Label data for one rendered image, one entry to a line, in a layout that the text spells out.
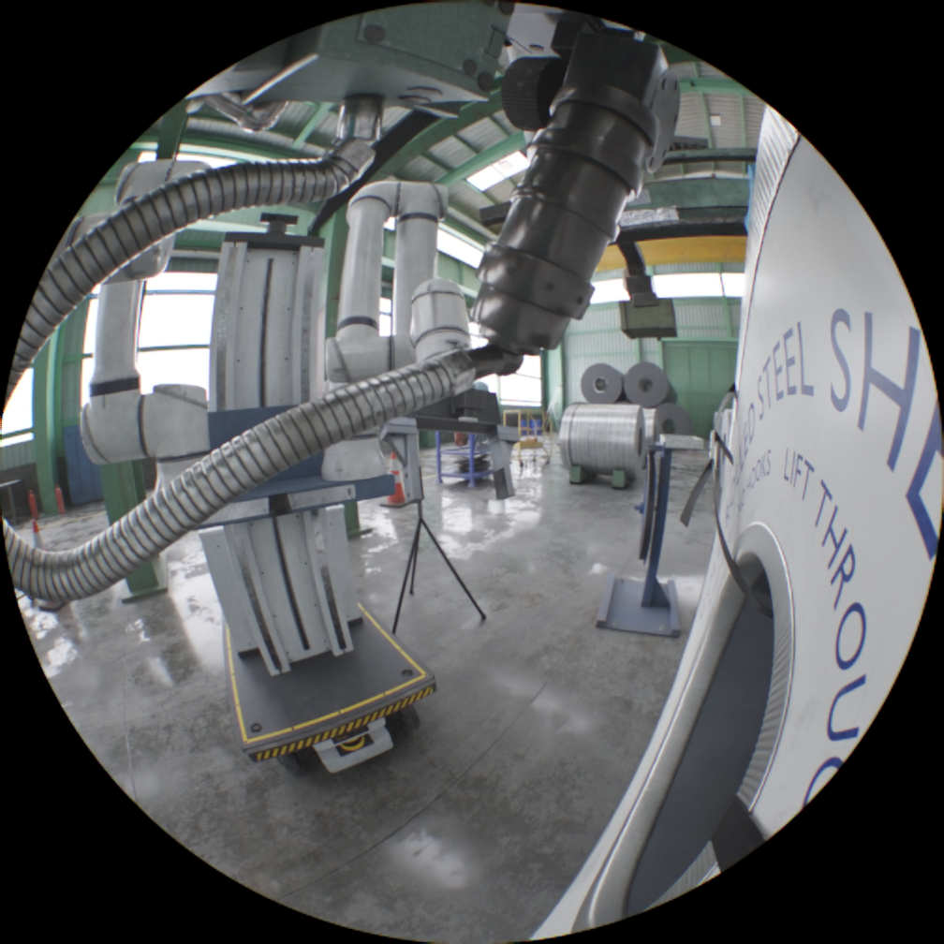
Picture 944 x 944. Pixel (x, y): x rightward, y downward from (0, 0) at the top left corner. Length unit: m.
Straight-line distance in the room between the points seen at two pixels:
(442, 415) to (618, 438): 4.78
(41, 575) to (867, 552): 0.31
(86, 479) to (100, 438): 8.75
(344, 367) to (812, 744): 0.66
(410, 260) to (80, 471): 9.28
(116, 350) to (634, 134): 0.88
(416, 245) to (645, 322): 0.78
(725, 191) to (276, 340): 1.37
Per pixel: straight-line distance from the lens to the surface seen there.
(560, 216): 0.15
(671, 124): 0.25
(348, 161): 0.16
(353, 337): 0.61
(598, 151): 0.16
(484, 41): 0.16
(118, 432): 0.85
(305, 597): 1.20
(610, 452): 5.20
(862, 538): 0.17
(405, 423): 0.40
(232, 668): 1.40
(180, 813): 1.53
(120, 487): 2.99
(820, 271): 0.23
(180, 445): 0.82
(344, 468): 0.86
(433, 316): 0.49
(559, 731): 1.41
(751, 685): 0.74
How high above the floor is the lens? 1.15
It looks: 10 degrees down
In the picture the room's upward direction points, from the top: 1 degrees counter-clockwise
